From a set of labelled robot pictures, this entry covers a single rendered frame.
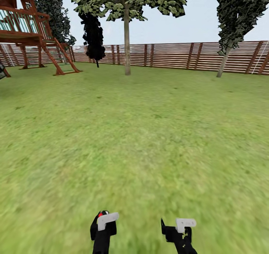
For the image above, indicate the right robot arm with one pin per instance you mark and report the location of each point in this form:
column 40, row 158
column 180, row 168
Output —
column 180, row 235

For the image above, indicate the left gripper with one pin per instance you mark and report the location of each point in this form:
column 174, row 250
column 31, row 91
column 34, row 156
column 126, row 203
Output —
column 110, row 229

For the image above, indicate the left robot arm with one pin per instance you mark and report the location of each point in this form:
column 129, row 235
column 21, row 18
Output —
column 101, row 229

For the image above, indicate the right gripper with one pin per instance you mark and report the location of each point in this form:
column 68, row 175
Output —
column 173, row 236

